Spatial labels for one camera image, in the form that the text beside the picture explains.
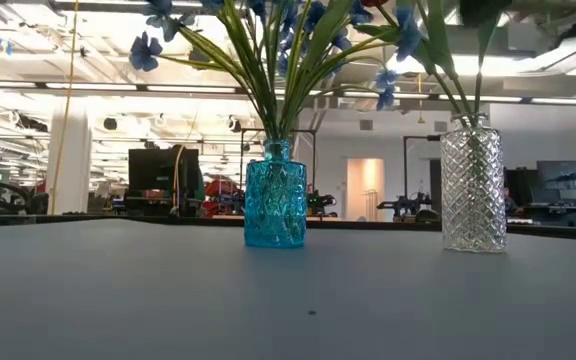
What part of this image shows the blue artificial flower bunch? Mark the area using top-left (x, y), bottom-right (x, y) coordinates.
top-left (128, 0), bottom-right (423, 142)

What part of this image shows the red artificial tulip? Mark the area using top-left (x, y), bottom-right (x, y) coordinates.
top-left (352, 0), bottom-right (469, 124)

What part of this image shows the yellow artificial tulip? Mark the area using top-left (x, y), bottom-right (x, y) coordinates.
top-left (415, 0), bottom-right (474, 124)

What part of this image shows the blue cut-glass vase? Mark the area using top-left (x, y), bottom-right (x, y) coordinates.
top-left (243, 139), bottom-right (308, 249)

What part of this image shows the clear cut-glass vase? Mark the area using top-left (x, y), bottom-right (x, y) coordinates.
top-left (440, 113), bottom-right (508, 254)

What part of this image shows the red equipment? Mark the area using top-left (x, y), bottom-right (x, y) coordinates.
top-left (202, 178), bottom-right (244, 217)

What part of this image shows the orange-lit doorway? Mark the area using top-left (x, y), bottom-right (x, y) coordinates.
top-left (346, 157), bottom-right (386, 222)

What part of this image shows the black monitor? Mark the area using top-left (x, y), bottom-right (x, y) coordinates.
top-left (127, 148), bottom-right (202, 191)

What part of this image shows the long ceiling light strip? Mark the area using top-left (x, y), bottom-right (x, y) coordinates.
top-left (437, 93), bottom-right (524, 103)
top-left (342, 90), bottom-right (430, 99)
top-left (530, 96), bottom-right (576, 106)
top-left (145, 84), bottom-right (238, 94)

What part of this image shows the white pillar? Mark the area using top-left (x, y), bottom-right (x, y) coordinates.
top-left (46, 102), bottom-right (93, 215)

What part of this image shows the dark desk monitor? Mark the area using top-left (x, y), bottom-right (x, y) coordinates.
top-left (536, 159), bottom-right (576, 207)

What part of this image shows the black metal stand frame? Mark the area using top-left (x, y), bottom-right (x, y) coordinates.
top-left (402, 134), bottom-right (442, 221)
top-left (239, 128), bottom-right (318, 217)

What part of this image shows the black metal table frame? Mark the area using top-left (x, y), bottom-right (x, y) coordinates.
top-left (0, 213), bottom-right (576, 242)

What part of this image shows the yellow extension cable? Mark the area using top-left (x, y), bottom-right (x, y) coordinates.
top-left (49, 0), bottom-right (80, 216)

